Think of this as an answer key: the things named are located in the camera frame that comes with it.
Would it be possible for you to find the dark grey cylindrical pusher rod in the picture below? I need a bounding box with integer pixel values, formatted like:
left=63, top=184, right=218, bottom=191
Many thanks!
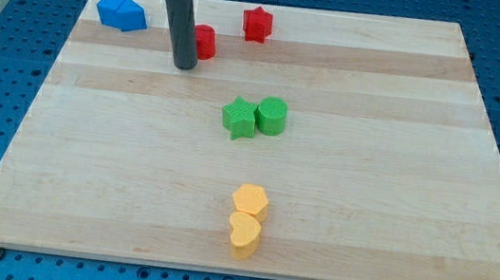
left=165, top=0, right=198, bottom=70

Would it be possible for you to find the red cylinder block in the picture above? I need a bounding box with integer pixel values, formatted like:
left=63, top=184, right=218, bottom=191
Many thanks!
left=194, top=24, right=216, bottom=60

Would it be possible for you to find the blue pentagon block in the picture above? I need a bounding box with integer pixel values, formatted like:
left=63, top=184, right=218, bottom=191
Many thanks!
left=115, top=0, right=147, bottom=32

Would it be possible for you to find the blue cube block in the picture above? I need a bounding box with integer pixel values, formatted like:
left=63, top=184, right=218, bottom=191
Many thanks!
left=97, top=0, right=124, bottom=29

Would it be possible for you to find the red star block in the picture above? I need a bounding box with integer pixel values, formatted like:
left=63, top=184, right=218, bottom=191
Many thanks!
left=242, top=7, right=274, bottom=43

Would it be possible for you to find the green star block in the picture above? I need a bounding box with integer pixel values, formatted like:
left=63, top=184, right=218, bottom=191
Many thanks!
left=222, top=97, right=258, bottom=140

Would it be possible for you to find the green cylinder block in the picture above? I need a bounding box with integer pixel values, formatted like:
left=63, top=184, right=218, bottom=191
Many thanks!
left=256, top=97, right=288, bottom=136

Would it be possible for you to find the yellow hexagon block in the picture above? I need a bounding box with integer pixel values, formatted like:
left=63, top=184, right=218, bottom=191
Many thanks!
left=232, top=183, right=269, bottom=223

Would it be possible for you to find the light wooden board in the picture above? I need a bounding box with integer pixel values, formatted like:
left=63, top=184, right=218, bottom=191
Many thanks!
left=0, top=0, right=500, bottom=280

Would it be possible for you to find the yellow heart block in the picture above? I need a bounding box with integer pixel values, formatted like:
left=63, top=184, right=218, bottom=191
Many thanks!
left=229, top=211, right=262, bottom=260

